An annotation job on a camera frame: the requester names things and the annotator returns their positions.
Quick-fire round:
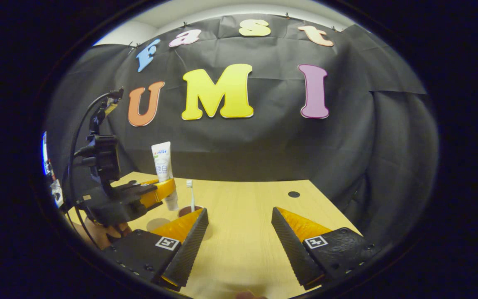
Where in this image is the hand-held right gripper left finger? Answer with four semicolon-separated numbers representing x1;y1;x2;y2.
102;207;210;289

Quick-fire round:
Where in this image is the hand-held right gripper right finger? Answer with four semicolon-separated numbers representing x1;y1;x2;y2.
271;206;380;290

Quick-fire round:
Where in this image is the white toothpaste tube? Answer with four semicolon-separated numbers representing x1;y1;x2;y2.
151;142;179;211

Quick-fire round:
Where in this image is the light green toothbrush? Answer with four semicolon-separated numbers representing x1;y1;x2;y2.
186;180;196;212

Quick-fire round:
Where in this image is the round brown coaster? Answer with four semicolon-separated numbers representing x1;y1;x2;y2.
146;218;171;232

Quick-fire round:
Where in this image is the beige cup with wooden handle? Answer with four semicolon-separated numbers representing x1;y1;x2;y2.
178;206;204;217

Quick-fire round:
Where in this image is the wooden desktop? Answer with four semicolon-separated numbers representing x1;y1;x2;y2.
67;171;364;299

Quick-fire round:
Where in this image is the white device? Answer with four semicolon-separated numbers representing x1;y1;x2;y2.
50;179;64;208

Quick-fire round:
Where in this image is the black backdrop cloth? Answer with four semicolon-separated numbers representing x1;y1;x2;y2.
44;15;439;250

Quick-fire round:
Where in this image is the black cable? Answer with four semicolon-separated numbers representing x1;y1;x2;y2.
67;92;113;250

